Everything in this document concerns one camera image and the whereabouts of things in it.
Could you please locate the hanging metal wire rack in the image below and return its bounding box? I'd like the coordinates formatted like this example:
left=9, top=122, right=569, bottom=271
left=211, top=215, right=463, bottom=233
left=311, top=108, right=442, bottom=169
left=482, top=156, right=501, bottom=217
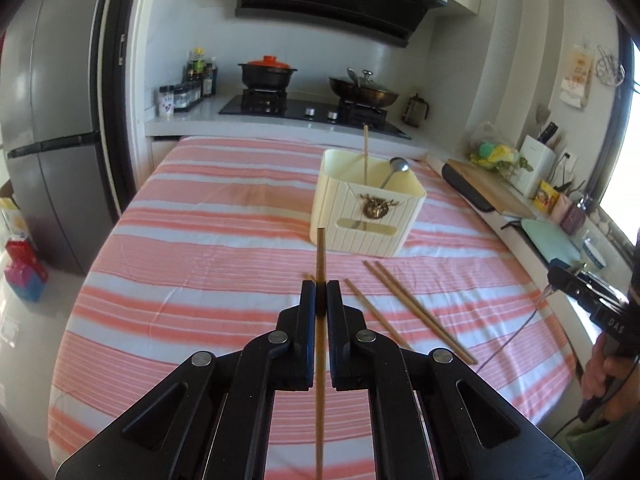
left=595, top=45, right=627, bottom=87

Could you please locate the pink cup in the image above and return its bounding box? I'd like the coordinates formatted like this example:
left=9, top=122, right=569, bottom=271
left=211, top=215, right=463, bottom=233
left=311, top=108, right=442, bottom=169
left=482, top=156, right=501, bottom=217
left=551, top=192, right=573, bottom=223

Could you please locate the black door frame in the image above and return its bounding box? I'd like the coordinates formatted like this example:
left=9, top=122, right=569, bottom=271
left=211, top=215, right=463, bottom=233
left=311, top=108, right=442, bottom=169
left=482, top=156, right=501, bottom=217
left=92, top=0, right=147, bottom=217

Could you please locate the plastic bag with sponges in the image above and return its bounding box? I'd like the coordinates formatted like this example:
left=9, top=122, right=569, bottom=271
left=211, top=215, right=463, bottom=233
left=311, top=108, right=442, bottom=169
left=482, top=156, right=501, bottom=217
left=467, top=121, right=534, bottom=177

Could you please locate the black tray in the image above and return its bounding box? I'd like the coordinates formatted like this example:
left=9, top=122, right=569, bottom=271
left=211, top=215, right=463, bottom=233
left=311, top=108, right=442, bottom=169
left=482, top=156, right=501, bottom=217
left=441, top=164, right=496, bottom=212

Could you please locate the glass french press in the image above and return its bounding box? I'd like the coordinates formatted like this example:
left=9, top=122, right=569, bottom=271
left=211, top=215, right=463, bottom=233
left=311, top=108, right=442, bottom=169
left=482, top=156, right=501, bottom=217
left=402, top=92, right=427, bottom=128

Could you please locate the metal spoon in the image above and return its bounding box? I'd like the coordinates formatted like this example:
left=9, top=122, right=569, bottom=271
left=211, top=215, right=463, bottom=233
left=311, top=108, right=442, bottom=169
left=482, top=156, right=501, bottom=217
left=378, top=157, right=410, bottom=190

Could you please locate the black glass cooktop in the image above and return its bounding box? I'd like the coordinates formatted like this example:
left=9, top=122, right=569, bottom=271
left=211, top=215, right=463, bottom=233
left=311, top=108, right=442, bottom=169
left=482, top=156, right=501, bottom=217
left=217, top=89, right=412, bottom=140

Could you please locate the black cable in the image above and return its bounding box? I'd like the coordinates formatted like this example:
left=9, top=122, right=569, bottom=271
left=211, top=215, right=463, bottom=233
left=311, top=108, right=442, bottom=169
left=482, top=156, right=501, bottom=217
left=552, top=395, right=609, bottom=444

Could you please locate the wok with glass lid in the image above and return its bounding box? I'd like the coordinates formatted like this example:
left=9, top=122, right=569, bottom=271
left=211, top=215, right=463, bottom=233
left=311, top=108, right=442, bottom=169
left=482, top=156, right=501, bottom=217
left=328, top=68, right=401, bottom=109

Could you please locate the red and blue box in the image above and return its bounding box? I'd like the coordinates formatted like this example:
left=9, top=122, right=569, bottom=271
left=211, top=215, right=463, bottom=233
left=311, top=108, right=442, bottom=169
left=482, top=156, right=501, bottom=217
left=4, top=237, right=50, bottom=303

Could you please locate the grey refrigerator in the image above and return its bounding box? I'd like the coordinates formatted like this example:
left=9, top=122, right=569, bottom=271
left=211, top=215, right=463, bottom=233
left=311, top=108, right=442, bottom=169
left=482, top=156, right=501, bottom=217
left=0, top=0, right=118, bottom=276

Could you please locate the person's right hand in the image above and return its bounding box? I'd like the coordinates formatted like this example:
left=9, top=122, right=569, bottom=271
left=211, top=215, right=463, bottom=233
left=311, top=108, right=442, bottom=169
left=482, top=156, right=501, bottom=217
left=581, top=332, right=640, bottom=422

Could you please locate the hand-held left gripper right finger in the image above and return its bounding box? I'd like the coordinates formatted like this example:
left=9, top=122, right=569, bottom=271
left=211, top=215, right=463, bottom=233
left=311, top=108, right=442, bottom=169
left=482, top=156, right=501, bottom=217
left=326, top=280, right=583, bottom=480

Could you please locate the black range hood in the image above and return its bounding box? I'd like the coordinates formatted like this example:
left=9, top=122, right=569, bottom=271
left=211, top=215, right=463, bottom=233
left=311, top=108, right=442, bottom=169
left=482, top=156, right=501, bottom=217
left=235, top=0, right=448, bottom=50

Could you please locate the hanging orange printed bag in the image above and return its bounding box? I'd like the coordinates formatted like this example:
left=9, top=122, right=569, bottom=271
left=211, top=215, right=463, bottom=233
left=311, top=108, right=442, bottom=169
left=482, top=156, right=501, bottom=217
left=559, top=45, right=596, bottom=109

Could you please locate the cream ribbed utensil holder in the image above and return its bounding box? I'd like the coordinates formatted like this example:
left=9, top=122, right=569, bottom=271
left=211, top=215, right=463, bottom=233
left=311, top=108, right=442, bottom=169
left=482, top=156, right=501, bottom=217
left=311, top=148, right=427, bottom=259

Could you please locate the blue white bowl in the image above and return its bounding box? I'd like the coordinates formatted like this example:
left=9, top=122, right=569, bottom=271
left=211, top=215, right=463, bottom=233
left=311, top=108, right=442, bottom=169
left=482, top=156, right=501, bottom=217
left=582, top=237, right=609, bottom=269

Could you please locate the light green plate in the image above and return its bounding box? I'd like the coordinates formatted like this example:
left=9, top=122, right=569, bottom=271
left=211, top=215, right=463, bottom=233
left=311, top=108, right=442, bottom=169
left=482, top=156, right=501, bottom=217
left=520, top=217, right=586, bottom=268

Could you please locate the pink striped tablecloth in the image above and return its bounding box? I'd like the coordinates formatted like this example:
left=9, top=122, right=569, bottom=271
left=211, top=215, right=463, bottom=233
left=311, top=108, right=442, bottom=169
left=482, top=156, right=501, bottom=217
left=47, top=135, right=578, bottom=480

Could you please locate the white knife block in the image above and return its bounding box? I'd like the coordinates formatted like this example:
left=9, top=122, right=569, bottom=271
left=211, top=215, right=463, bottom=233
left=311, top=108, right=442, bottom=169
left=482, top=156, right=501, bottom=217
left=515, top=120, right=559, bottom=199

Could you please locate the purple jar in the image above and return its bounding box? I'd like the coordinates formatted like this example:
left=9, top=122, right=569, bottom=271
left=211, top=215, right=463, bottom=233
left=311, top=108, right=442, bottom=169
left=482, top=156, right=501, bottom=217
left=561, top=197, right=589, bottom=235

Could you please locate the cardboard box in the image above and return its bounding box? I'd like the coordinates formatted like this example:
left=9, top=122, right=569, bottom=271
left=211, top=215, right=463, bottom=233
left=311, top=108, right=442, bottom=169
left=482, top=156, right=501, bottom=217
left=0, top=180, right=31, bottom=241

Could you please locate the yellow packet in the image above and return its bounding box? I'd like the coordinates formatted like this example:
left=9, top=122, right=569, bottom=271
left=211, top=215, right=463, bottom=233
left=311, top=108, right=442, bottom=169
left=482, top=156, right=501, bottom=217
left=534, top=181, right=561, bottom=211

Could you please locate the black clay pot orange lid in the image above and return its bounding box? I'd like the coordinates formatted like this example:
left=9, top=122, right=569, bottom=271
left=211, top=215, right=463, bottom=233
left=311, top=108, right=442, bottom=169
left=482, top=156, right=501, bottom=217
left=238, top=55, right=298, bottom=92

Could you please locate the wooden cutting board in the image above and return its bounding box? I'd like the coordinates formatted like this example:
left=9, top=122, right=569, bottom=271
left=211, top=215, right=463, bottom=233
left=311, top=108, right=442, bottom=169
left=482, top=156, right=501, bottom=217
left=447, top=158, right=537, bottom=219

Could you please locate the person's green clothing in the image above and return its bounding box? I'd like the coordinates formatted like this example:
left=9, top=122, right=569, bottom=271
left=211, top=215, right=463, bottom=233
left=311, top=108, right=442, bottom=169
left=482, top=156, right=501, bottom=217
left=562, top=407, right=640, bottom=480

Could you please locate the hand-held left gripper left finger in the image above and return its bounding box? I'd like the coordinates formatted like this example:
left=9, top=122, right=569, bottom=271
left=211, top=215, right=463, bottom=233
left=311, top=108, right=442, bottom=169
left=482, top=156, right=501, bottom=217
left=54, top=280, right=318, bottom=480

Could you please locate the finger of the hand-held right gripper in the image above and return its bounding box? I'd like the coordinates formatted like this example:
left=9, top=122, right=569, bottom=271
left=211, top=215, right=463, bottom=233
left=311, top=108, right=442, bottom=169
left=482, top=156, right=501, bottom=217
left=575, top=269, right=631, bottom=307
left=547, top=264, right=591, bottom=307

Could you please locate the dark sauce bottle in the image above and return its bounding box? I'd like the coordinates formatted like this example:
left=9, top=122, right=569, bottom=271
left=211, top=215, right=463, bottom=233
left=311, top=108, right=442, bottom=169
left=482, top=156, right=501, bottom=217
left=202, top=55, right=219, bottom=97

